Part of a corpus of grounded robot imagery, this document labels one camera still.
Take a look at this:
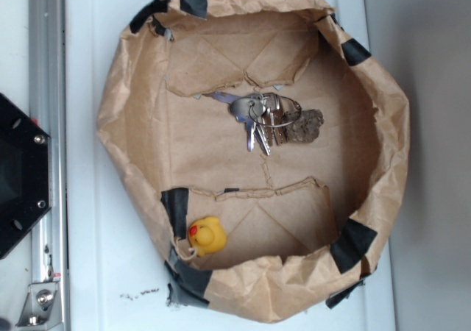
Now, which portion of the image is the silver key bunch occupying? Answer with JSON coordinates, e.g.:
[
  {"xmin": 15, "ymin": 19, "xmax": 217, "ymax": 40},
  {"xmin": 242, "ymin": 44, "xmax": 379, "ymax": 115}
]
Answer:
[{"xmin": 204, "ymin": 91, "xmax": 302, "ymax": 156}]

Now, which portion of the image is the brown paper bag bin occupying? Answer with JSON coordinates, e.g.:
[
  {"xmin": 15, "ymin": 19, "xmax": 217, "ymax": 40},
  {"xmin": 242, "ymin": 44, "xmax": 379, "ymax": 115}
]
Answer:
[{"xmin": 97, "ymin": 0, "xmax": 410, "ymax": 323}]

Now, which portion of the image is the brown rough rock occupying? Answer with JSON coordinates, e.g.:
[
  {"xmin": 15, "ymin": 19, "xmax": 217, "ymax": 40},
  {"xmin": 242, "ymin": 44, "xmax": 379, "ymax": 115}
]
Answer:
[{"xmin": 282, "ymin": 109, "xmax": 324, "ymax": 143}]

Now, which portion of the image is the yellow rubber duck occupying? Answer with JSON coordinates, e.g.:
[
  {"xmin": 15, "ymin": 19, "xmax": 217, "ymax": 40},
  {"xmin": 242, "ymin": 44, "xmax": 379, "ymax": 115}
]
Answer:
[{"xmin": 188, "ymin": 216, "xmax": 227, "ymax": 257}]

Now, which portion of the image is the aluminium frame rail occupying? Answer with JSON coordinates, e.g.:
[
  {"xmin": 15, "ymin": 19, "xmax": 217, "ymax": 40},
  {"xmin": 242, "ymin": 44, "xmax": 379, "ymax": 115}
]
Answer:
[{"xmin": 29, "ymin": 0, "xmax": 71, "ymax": 330}]

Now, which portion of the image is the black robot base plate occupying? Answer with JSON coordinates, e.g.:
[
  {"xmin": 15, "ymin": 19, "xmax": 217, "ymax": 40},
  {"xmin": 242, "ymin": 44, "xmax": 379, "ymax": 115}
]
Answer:
[{"xmin": 0, "ymin": 95, "xmax": 50, "ymax": 259}]

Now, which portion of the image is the silver corner bracket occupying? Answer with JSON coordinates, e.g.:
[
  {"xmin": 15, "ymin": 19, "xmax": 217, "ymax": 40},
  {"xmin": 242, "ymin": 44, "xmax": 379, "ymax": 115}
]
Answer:
[{"xmin": 15, "ymin": 282, "xmax": 62, "ymax": 330}]

